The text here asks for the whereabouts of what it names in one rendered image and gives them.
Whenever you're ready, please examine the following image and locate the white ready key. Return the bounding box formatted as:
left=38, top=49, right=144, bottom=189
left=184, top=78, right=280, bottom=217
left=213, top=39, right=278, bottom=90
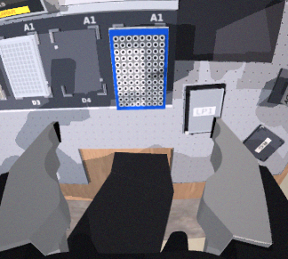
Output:
left=267, top=68, right=288, bottom=107

